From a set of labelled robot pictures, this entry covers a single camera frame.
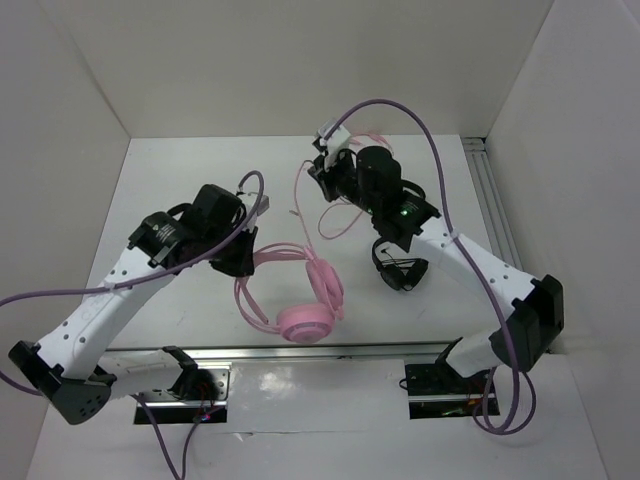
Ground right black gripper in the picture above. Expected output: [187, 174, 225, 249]
[308, 146, 379, 214]

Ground pink headphone cable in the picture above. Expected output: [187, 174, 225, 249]
[290, 130, 396, 261]

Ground pink headphones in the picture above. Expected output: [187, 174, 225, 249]
[233, 242, 344, 345]

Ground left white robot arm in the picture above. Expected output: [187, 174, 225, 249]
[8, 184, 260, 425]

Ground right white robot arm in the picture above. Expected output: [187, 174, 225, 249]
[308, 146, 564, 392]

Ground upper black headphones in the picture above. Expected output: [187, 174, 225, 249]
[396, 179, 427, 216]

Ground black headphones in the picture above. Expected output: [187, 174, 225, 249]
[371, 238, 429, 291]
[396, 179, 427, 216]

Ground lower black headphones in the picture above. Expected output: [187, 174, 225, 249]
[371, 238, 429, 291]

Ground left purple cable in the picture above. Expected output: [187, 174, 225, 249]
[0, 170, 266, 480]

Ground purple cable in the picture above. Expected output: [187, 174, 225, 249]
[327, 98, 539, 435]
[0, 170, 266, 480]

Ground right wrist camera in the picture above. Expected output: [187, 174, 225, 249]
[312, 119, 352, 171]

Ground aluminium rail front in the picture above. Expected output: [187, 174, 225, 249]
[99, 339, 461, 371]

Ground aluminium rail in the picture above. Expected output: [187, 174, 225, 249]
[99, 339, 461, 371]
[461, 137, 523, 270]

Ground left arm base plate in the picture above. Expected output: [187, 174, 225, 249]
[139, 362, 231, 425]

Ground aluminium rail right side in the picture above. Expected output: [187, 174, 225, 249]
[461, 137, 523, 270]

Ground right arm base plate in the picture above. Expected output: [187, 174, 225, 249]
[398, 363, 489, 420]

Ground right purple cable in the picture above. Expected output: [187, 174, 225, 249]
[327, 98, 539, 435]

